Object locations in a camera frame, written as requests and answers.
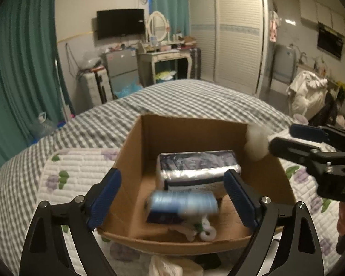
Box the white sliding door wardrobe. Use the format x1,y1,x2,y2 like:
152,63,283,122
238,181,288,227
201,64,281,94
187,0,269,95

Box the narrow teal curtain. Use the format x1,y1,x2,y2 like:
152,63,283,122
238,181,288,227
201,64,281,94
149,0,190,39

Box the hanging pink clothes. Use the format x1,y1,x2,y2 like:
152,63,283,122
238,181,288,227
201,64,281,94
269,10,279,43

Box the white ribbed suitcase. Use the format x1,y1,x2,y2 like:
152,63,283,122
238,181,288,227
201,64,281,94
77,67,114,107

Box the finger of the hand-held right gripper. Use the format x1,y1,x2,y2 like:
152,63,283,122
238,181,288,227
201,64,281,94
269,136,345,176
289,124,345,153

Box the white dressing table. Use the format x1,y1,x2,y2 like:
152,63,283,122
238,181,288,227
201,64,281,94
138,49,194,86

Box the oval white framed mirror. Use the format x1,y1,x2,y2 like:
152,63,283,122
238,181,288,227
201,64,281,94
145,11,171,43

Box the grey mini fridge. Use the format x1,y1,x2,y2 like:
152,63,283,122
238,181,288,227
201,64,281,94
103,48,140,92

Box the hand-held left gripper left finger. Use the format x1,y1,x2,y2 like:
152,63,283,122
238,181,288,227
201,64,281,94
20,167,123,276

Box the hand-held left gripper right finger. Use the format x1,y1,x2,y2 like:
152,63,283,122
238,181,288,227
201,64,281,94
223,169,325,276

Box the dark blue tissue pack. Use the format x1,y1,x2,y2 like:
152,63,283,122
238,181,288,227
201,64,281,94
156,150,242,192

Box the white washing machine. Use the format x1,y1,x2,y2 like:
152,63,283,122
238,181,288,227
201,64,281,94
272,44,296,81

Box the white green soft toy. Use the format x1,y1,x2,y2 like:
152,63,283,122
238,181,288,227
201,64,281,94
185,217,217,242

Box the white floral quilted mat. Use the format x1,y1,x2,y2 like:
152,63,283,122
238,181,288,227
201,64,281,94
37,147,342,276

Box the wide teal curtain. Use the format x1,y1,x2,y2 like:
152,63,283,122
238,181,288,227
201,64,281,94
0,0,75,179

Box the black wall television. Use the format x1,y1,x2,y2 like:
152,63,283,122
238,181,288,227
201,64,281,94
97,9,145,40

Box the blue plastic bag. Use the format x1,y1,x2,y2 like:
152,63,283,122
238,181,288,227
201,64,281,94
114,82,143,99

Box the clear water jug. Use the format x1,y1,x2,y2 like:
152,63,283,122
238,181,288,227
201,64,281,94
29,112,58,145

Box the black range hood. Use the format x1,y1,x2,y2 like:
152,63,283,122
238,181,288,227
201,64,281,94
317,23,344,59

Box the brown cardboard box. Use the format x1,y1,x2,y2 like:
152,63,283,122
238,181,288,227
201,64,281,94
96,114,298,256

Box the black chair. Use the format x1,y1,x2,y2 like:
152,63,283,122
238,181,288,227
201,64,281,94
308,92,338,127

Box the blue soft packet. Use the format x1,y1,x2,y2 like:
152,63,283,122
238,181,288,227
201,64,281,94
146,190,219,225

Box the white fluffy ball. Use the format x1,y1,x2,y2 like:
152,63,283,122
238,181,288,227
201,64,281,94
245,123,272,161

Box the clear plastic bag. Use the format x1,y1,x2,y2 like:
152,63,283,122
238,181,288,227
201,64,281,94
82,51,102,69

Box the beige cloth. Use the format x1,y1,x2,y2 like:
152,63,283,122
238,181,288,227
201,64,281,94
149,255,204,276

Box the white wall cabinets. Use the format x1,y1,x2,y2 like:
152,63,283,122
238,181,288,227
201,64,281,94
299,0,345,36

